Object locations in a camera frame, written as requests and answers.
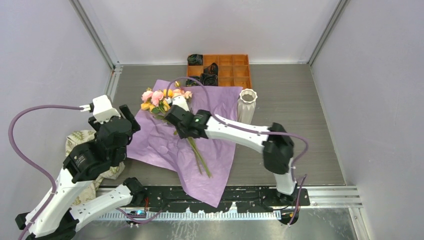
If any small pale pink rose stem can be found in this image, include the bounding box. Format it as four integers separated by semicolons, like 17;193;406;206
173;81;200;158

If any white ribbed ceramic vase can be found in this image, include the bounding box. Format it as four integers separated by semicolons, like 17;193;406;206
237;88;258;124

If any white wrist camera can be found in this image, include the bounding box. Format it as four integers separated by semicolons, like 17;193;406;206
79;94;121;124
171;95;190;112

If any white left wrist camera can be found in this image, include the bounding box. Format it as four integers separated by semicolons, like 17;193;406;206
79;94;121;124

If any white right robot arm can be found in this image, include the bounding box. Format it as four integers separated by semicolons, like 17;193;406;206
164;105;298;206

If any large pink rose stem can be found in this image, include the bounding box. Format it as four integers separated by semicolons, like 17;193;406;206
141;88;213;179

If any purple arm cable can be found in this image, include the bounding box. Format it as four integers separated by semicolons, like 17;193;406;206
7;104;167;240
165;76;310;227

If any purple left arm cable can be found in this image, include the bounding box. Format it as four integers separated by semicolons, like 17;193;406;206
7;104;167;240

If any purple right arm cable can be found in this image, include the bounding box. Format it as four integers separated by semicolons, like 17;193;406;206
165;76;310;227

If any yellow flower stem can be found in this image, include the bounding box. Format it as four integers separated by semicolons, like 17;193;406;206
140;88;206;176

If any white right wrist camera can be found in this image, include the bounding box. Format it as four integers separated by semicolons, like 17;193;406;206
171;95;190;112

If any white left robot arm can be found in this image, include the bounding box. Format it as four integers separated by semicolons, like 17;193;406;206
15;105;147;240

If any purple wrapping paper sheet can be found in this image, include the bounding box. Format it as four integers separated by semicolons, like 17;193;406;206
127;86;242;207

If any patterned cream cloth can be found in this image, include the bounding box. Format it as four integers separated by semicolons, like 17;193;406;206
65;130;125;206

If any orange compartment tray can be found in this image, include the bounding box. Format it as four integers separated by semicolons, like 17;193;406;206
186;54;253;89

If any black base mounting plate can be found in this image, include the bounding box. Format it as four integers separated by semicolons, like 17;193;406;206
126;186;310;214

